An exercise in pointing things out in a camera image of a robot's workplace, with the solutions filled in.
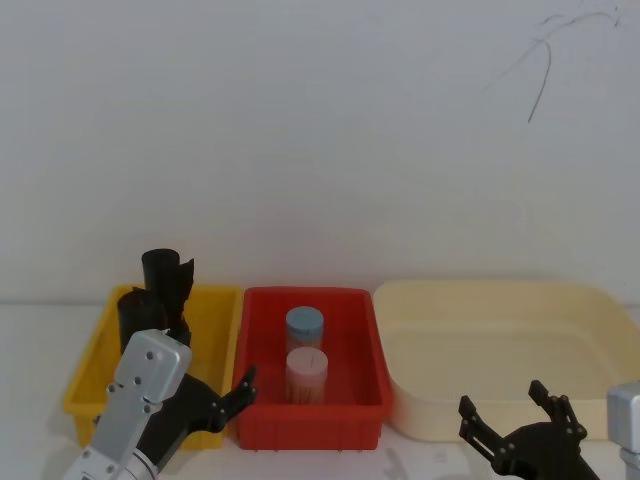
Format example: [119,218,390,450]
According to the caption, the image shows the short black bag roll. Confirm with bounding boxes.
[115,286,170,359]

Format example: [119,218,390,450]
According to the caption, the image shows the yellow plastic bin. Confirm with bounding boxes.
[63,283,244,452]

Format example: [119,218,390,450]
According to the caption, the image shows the robot arm with grey camera bracket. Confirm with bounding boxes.
[606,380,640,480]
[62,328,194,480]

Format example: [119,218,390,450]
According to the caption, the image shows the clear jar with blue lid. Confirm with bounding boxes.
[285,306,325,358]

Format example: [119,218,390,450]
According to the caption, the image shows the tall black bag roll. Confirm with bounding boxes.
[141,247,197,352]

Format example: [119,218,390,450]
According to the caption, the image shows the right robot arm with grey camera bracket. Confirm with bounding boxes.
[606,380,640,480]

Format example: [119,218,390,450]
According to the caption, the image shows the left robot arm with grey camera bracket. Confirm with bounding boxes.
[62,328,194,480]

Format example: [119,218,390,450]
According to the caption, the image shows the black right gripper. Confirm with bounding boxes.
[458,379,602,480]

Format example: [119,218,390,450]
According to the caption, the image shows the red plastic bin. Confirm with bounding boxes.
[230,285,394,453]

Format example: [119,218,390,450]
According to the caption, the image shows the cream plastic tray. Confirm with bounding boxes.
[372,278,640,443]

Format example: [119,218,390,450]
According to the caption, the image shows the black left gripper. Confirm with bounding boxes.
[133,364,259,472]

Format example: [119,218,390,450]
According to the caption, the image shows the clear jar with pink lid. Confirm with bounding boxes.
[284,347,330,405]

